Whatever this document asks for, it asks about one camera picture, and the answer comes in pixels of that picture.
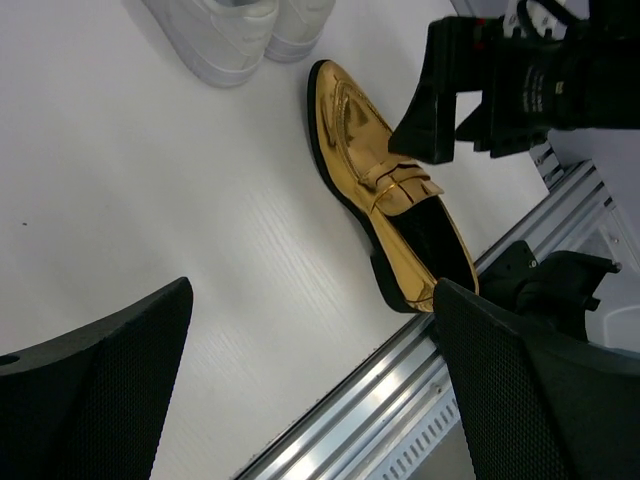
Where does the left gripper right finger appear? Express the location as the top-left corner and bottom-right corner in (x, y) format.
(434, 279), (639, 479)

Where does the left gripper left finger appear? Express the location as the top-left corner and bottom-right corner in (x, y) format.
(1, 277), (193, 479)

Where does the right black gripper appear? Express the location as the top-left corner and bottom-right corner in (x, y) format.
(388, 1), (639, 165)

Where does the white sneaker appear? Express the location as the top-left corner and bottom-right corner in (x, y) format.
(265, 0), (336, 63)
(144, 0), (279, 88)

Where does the gold loafer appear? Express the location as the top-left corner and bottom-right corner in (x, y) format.
(307, 59), (479, 313)

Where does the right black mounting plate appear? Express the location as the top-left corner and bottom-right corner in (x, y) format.
(479, 240), (538, 312)

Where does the slotted grey cable duct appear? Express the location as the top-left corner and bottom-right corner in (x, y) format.
(367, 390), (460, 480)

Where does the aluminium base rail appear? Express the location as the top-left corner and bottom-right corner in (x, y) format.
(237, 161), (612, 479)

